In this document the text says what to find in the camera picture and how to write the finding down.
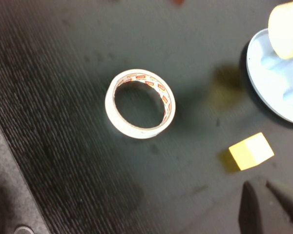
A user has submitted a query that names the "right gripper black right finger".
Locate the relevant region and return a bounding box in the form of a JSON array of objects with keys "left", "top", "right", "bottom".
[{"left": 267, "top": 179, "right": 293, "bottom": 232}]

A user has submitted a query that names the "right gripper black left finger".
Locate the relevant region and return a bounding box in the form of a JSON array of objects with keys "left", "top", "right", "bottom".
[{"left": 238, "top": 179, "right": 293, "bottom": 234}]

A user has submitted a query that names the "yellow plastic cup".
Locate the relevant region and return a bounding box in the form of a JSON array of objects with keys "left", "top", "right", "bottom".
[{"left": 268, "top": 0, "right": 293, "bottom": 59}]

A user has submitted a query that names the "blue cup stand with posts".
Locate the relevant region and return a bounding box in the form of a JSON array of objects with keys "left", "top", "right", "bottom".
[{"left": 245, "top": 28, "right": 293, "bottom": 126}]

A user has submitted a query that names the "yellow foam cube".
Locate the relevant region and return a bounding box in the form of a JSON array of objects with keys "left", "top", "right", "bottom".
[{"left": 228, "top": 132, "right": 275, "bottom": 171}]

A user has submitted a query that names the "white tape roll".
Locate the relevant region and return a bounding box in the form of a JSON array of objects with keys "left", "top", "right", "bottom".
[{"left": 104, "top": 68, "right": 176, "bottom": 139}]

